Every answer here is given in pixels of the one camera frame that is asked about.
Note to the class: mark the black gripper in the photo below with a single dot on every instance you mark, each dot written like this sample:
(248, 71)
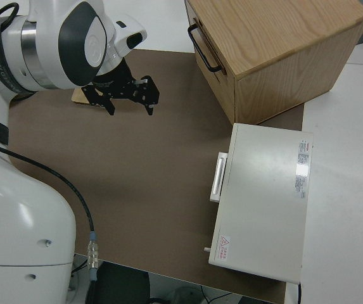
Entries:
(127, 88)

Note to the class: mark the white toaster oven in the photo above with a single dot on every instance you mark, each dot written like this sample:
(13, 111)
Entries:
(263, 202)

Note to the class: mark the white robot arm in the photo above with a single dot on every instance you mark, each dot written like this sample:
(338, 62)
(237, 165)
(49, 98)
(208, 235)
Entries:
(10, 206)

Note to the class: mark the large wooden box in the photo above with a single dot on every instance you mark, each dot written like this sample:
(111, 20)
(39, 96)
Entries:
(273, 41)

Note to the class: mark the brown table mat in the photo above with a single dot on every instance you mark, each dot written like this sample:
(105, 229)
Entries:
(137, 158)

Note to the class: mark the small wooden block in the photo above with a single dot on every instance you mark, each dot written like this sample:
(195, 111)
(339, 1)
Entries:
(78, 96)

